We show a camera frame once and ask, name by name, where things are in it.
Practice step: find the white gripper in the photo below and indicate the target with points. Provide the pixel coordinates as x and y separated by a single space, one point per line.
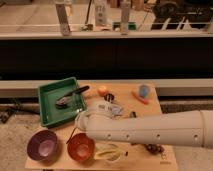
106 108

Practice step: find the fork with dark handle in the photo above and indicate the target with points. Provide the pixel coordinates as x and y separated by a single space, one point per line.
71 136

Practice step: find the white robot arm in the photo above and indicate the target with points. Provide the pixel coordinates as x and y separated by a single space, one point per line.
190 128

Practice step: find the red bowl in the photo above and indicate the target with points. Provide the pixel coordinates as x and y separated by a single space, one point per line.
80 148

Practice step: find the purple bowl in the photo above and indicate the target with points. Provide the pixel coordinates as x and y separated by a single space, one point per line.
42 145

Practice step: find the small dark round object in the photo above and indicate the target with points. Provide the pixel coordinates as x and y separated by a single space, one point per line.
109 97

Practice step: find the orange fruit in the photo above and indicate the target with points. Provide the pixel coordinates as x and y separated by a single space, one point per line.
102 90

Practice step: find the orange carrot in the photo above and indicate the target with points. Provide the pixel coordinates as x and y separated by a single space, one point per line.
142 100

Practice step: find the blue cup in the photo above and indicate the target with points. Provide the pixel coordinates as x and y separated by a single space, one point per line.
143 91

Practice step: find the yellow banana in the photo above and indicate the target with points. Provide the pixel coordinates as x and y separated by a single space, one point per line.
110 153

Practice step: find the wooden board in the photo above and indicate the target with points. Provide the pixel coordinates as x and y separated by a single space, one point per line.
134 157

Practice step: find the bunch of dark grapes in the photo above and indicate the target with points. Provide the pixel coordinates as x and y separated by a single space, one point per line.
154 148

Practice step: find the green plastic tray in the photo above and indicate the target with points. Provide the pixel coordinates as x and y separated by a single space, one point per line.
50 115

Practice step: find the black handled spoon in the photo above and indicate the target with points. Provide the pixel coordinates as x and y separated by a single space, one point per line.
63 101

